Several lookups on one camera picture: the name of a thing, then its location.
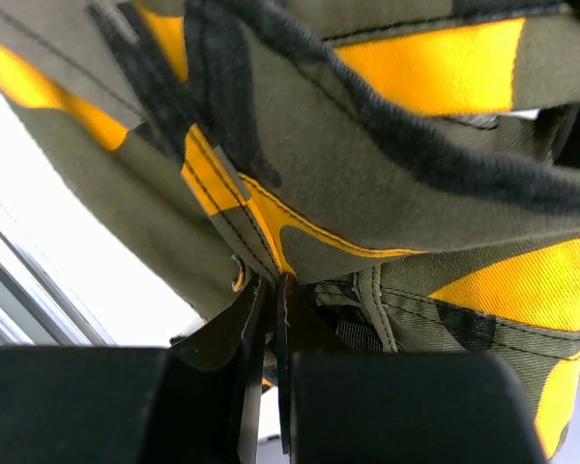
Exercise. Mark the aluminium rail frame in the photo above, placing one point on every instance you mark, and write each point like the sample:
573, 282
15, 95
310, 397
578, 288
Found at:
36, 304

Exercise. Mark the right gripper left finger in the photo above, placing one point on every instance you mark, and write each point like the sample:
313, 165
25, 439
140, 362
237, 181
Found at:
195, 402

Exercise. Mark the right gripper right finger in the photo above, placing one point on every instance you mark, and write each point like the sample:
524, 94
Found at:
339, 405

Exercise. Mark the yellow green camouflage trousers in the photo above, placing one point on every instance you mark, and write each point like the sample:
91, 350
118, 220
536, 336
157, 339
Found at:
414, 165

